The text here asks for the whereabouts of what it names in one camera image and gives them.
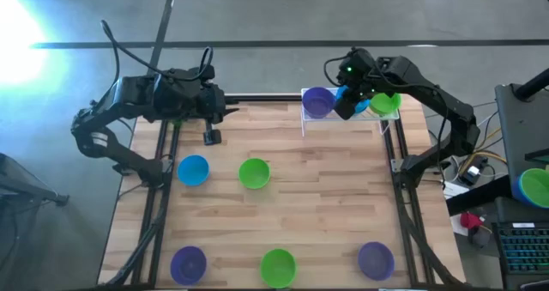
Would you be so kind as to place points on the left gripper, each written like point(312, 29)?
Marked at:
point(210, 102)

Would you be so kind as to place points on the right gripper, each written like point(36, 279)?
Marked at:
point(358, 70)

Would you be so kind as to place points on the blue mini bowl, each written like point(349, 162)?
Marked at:
point(193, 170)
point(515, 190)
point(363, 106)

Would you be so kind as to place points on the purple mini bowl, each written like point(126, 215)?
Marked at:
point(188, 265)
point(375, 261)
point(318, 103)

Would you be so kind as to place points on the green mini bowl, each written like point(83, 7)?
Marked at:
point(536, 187)
point(384, 104)
point(278, 268)
point(254, 173)

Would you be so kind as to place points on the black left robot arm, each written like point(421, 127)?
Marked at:
point(124, 95)

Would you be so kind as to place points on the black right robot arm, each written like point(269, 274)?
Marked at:
point(454, 106)

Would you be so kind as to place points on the white paper sheet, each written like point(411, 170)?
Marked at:
point(454, 190)

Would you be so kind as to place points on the black white power adapter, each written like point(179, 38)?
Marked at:
point(472, 172)

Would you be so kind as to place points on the black desk edge bar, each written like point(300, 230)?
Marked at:
point(480, 195)

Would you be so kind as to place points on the black floor stand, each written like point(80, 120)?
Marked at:
point(61, 200)

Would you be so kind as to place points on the small red object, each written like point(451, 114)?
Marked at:
point(469, 220)

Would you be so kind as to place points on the dark grey case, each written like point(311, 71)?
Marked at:
point(521, 128)

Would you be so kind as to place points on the small black object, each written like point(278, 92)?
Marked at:
point(478, 238)

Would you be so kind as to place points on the black pole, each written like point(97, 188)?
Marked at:
point(534, 84)

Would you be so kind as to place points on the black backlit keyboard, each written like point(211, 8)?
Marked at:
point(523, 250)

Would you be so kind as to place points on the black aluminium frame rail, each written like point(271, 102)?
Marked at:
point(150, 205)
point(406, 239)
point(160, 239)
point(266, 98)
point(422, 239)

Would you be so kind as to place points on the black diagonal frame brace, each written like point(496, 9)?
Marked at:
point(133, 256)
point(433, 258)

